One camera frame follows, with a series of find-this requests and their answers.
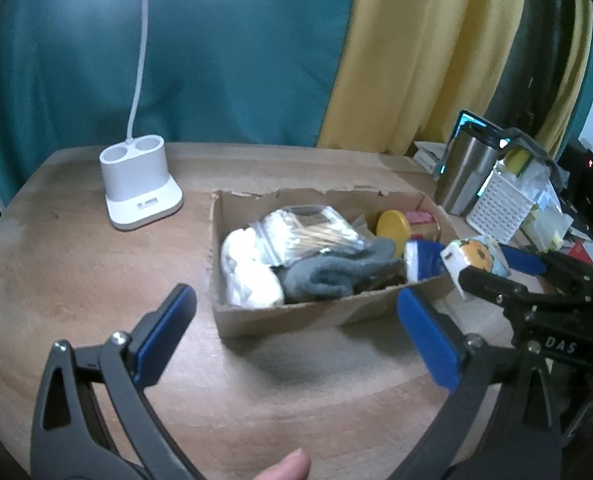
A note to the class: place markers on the crumpled clear plastic bag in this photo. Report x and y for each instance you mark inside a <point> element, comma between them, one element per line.
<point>546,200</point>

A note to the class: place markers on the steel tumbler with black lid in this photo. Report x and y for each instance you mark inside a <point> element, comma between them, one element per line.
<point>464,180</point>

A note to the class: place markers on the red flat box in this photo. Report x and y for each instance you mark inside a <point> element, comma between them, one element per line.
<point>581,252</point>

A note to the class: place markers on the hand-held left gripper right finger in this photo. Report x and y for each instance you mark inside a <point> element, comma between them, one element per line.
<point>426,340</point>

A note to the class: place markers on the white desk lamp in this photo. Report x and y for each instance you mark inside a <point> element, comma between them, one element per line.
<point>136,185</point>

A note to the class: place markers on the teal curtain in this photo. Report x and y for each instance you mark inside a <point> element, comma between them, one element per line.
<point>251,60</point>

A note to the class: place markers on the grey sock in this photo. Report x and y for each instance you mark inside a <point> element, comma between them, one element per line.
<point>326,272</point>

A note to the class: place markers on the yellow lid jar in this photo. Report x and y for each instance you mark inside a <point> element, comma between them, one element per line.
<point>394,227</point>

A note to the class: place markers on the dark green curtain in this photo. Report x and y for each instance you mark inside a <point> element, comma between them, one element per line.
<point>531,60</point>

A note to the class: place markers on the white cotton pad bag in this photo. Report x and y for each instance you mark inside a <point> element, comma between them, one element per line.
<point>246,270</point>

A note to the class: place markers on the yellow and green sponge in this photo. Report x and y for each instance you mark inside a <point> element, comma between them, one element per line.
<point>516,160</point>

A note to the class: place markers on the blue and white packet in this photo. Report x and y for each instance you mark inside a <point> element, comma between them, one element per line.
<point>424,257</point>

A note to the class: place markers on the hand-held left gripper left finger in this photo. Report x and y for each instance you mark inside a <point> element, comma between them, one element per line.
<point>164,335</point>

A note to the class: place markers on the brown cardboard box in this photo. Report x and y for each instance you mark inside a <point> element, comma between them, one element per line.
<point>286,315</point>

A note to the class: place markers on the white perforated plastic basket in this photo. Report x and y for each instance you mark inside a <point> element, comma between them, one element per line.
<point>501,205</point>

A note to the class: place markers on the stack of white books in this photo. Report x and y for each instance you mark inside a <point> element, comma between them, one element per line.
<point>429,155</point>

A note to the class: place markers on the clear plastic zip bag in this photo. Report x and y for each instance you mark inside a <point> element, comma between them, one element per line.
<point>311,232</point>

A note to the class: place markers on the yellow curtain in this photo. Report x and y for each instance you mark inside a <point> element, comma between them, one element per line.
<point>401,60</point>

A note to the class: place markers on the person's left hand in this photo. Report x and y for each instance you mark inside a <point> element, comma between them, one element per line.
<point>284,467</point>

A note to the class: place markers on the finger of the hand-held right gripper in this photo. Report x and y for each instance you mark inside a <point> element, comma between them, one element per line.
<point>521,260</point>
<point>486,285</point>

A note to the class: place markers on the black device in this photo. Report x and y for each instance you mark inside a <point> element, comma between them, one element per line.
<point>581,195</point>

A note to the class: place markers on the small printed carton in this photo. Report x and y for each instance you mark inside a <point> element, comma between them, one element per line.
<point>476,255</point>

